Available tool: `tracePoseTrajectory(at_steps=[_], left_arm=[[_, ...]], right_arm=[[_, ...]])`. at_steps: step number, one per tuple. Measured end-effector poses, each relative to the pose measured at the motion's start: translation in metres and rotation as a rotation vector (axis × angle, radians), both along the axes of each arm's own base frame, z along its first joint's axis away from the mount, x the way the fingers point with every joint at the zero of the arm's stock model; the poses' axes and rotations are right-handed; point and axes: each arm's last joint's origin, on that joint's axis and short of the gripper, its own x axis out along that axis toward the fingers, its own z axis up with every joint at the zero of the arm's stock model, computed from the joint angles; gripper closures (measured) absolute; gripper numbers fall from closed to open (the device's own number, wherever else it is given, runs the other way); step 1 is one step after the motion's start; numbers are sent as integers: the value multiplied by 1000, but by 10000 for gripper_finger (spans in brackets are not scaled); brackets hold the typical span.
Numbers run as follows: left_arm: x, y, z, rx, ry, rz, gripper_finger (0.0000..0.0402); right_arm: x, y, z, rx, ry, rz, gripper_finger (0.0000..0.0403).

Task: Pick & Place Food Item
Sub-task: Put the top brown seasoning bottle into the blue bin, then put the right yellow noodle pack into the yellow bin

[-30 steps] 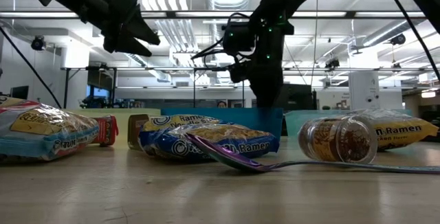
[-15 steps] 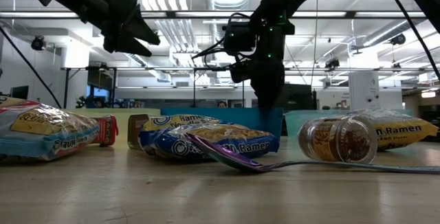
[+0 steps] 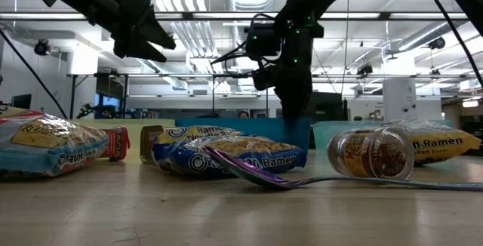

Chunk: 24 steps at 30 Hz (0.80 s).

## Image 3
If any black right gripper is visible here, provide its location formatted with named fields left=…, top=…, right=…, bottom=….
left=251, top=59, right=315, bottom=123

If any iridescent purple spoon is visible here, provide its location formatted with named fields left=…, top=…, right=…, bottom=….
left=205, top=146, right=483, bottom=192

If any blue plastic bin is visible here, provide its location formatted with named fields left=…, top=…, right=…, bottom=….
left=174, top=117, right=312, bottom=155

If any light blue ramen packet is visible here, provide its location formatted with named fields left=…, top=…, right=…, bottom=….
left=0, top=108, right=110, bottom=178

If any teal plastic bin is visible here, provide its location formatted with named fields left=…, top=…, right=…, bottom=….
left=311, top=120, right=454, bottom=157

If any yellow plastic bin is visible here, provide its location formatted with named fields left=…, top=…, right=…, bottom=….
left=69, top=118, right=177, bottom=155

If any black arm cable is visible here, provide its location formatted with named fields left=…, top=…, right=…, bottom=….
left=417, top=0, right=483, bottom=88
left=0, top=29, right=69, bottom=121

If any clear glass spice jar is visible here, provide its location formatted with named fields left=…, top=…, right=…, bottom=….
left=326, top=125, right=416, bottom=181

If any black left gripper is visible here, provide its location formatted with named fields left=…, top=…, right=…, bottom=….
left=107, top=0, right=177, bottom=64

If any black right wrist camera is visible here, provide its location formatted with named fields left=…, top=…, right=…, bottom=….
left=245, top=22, right=283, bottom=61

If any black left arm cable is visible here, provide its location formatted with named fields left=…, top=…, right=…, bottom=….
left=0, top=29, right=69, bottom=121

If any red lidded paprika tin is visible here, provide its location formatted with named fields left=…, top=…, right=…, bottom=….
left=139, top=125, right=166, bottom=165
left=98, top=125, right=131, bottom=161

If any white pillar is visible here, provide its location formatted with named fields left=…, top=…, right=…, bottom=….
left=382, top=78, right=419, bottom=122

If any yellow chicken ramen packet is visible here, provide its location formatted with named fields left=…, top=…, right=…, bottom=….
left=380, top=118, right=483, bottom=167

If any black computer monitor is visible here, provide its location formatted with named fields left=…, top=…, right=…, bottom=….
left=311, top=91, right=349, bottom=122

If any blue lit screen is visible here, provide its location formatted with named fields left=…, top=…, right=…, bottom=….
left=94, top=94, right=122, bottom=119

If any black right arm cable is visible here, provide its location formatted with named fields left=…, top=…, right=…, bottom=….
left=417, top=0, right=483, bottom=88

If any black background table frame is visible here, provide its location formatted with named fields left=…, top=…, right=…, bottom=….
left=66, top=72, right=271, bottom=121

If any small black monitor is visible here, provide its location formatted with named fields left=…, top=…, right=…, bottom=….
left=11, top=94, right=33, bottom=121

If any blue soy sauce ramen packet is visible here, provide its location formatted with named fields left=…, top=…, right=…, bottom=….
left=152, top=125, right=308, bottom=178

